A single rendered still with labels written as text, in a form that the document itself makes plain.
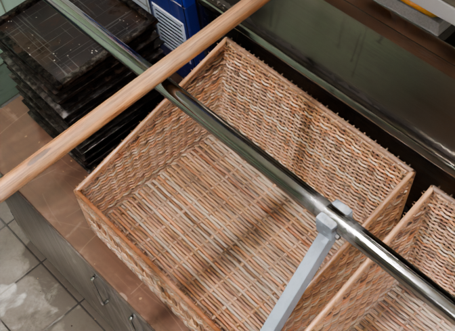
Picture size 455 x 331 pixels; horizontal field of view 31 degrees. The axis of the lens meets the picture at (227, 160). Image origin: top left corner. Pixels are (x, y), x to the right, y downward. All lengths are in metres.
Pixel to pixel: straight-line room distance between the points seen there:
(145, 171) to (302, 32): 0.53
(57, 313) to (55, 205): 0.60
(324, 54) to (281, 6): 0.14
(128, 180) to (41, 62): 0.33
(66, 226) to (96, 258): 0.12
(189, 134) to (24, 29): 0.45
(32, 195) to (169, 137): 0.37
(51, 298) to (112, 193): 0.72
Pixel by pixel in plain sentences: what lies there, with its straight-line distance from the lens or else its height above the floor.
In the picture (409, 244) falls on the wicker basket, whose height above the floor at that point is 0.72.
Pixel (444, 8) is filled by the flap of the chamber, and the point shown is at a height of 1.41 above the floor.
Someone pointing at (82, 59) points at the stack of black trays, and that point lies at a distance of 1.83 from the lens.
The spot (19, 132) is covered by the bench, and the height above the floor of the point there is 0.58.
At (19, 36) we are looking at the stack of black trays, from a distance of 1.93.
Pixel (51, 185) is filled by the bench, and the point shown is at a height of 0.58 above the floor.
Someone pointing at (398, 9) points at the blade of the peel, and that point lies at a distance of 1.42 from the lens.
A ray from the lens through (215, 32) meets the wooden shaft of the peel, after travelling 1.37.
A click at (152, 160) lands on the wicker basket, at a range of 1.92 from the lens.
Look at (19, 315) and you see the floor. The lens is 2.57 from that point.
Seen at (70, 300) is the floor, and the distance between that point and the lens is 2.54.
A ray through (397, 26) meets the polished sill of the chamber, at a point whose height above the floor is 1.15.
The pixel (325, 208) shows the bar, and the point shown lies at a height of 1.17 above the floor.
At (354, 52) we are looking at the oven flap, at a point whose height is 1.02.
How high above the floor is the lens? 2.16
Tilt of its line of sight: 53 degrees down
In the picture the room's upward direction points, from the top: 10 degrees counter-clockwise
